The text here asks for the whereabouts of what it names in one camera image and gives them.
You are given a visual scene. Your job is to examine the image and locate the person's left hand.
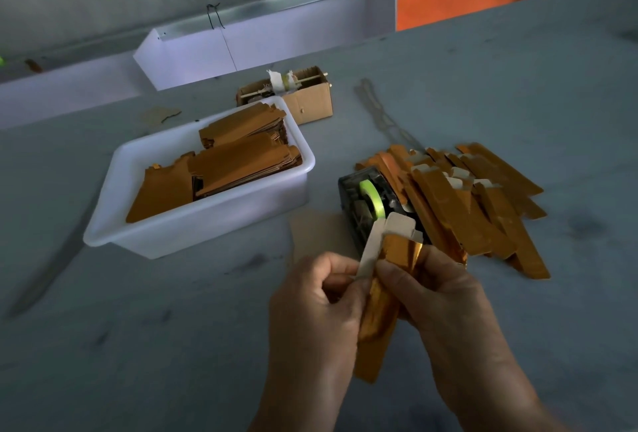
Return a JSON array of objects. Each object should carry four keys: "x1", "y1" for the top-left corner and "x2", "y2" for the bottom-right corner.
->
[{"x1": 261, "y1": 252, "x2": 372, "y2": 432}]

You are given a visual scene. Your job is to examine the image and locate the person's right hand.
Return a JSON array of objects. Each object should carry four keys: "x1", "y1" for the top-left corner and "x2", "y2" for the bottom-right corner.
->
[{"x1": 375, "y1": 244, "x2": 544, "y2": 418}]

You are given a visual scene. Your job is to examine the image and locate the gold box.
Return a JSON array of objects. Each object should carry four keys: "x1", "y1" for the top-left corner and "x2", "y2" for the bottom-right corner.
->
[{"x1": 354, "y1": 234, "x2": 425, "y2": 384}]

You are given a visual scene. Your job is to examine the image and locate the pile of beige blanks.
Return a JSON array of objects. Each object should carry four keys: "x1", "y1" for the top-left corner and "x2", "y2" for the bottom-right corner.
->
[{"x1": 290, "y1": 210, "x2": 362, "y2": 263}]

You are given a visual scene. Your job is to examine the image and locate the pile of gold boxes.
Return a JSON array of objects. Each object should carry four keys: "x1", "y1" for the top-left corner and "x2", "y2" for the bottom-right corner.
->
[{"x1": 356, "y1": 142, "x2": 552, "y2": 281}]

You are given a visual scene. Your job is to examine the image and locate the gold cartons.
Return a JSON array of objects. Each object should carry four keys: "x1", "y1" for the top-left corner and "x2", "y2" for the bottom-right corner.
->
[{"x1": 126, "y1": 103, "x2": 302, "y2": 223}]

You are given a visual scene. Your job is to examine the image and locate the person's right forearm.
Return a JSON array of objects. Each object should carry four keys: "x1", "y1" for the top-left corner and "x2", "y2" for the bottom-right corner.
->
[{"x1": 449, "y1": 401, "x2": 564, "y2": 432}]

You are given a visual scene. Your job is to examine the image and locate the black tape dispenser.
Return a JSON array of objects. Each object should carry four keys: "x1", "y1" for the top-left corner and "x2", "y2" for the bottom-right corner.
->
[{"x1": 338, "y1": 168, "x2": 425, "y2": 249}]

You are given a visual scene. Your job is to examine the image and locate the green tape roll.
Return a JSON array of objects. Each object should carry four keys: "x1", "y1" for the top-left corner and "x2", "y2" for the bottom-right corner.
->
[{"x1": 359, "y1": 178, "x2": 384, "y2": 223}]

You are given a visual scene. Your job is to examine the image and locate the white plastic bin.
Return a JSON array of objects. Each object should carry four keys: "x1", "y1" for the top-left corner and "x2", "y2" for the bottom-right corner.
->
[{"x1": 84, "y1": 97, "x2": 317, "y2": 259}]

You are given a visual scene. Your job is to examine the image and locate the small cardboard box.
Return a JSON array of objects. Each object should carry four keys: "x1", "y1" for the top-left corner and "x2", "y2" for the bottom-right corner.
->
[{"x1": 236, "y1": 66, "x2": 335, "y2": 126}]

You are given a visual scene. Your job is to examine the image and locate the long white tray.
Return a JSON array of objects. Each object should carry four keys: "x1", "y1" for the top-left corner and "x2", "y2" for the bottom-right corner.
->
[
  {"x1": 0, "y1": 53, "x2": 151, "y2": 131},
  {"x1": 132, "y1": 0, "x2": 398, "y2": 91}
]

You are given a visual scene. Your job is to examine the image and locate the black wire clip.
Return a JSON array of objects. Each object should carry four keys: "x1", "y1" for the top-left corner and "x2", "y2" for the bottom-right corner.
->
[{"x1": 206, "y1": 2, "x2": 227, "y2": 32}]

